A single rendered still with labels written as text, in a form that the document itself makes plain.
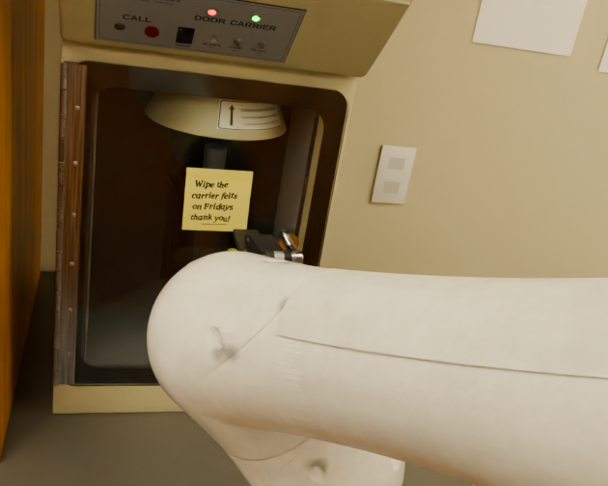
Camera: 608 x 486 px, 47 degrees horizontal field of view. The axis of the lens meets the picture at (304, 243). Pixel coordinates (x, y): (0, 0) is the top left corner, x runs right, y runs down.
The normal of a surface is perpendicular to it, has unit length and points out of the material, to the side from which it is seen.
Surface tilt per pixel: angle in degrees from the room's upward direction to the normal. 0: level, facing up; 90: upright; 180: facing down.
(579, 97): 90
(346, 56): 135
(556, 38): 90
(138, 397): 90
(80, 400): 90
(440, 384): 75
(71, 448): 0
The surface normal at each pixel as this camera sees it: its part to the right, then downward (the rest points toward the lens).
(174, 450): 0.16, -0.91
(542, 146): 0.23, 0.42
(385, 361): -0.69, -0.25
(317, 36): 0.05, 0.94
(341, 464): 0.44, 0.19
